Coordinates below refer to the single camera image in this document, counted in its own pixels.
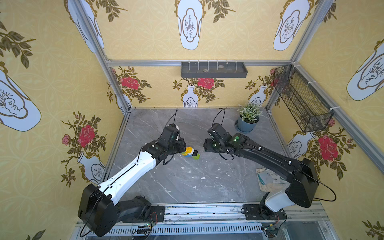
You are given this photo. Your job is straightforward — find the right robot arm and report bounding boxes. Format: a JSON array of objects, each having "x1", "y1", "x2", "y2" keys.
[{"x1": 204, "y1": 123, "x2": 320, "y2": 213}]

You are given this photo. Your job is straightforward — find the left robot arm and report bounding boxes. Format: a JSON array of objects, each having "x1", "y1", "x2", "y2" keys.
[{"x1": 78, "y1": 124, "x2": 187, "y2": 237}]

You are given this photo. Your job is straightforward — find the potted plant blue pot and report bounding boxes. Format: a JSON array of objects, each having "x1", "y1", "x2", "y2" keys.
[{"x1": 236, "y1": 103, "x2": 263, "y2": 133}]

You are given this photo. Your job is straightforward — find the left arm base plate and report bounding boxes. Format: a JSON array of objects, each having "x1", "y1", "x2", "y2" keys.
[{"x1": 133, "y1": 206, "x2": 165, "y2": 223}]

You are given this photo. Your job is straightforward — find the grey wall shelf tray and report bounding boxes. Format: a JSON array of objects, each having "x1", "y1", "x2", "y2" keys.
[{"x1": 181, "y1": 61, "x2": 248, "y2": 79}]

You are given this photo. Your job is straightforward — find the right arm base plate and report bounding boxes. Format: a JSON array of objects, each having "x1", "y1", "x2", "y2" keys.
[{"x1": 241, "y1": 204, "x2": 287, "y2": 222}]

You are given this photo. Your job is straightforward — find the aluminium front rail frame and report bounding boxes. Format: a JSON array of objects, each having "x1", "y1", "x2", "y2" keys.
[{"x1": 70, "y1": 202, "x2": 340, "y2": 240}]

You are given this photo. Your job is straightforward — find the left circuit board wires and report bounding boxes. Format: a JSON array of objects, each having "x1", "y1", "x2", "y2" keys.
[{"x1": 131, "y1": 211, "x2": 159, "y2": 238}]

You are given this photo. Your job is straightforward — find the circuit board wires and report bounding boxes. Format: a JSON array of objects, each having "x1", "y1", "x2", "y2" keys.
[
  {"x1": 131, "y1": 211, "x2": 159, "y2": 238},
  {"x1": 260, "y1": 215, "x2": 292, "y2": 239}
]

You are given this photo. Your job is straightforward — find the black wire mesh basket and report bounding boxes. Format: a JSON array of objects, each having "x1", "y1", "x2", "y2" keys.
[{"x1": 273, "y1": 65, "x2": 334, "y2": 132}]

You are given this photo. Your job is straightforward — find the right circuit board wires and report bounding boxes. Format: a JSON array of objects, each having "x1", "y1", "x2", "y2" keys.
[{"x1": 260, "y1": 215, "x2": 292, "y2": 239}]

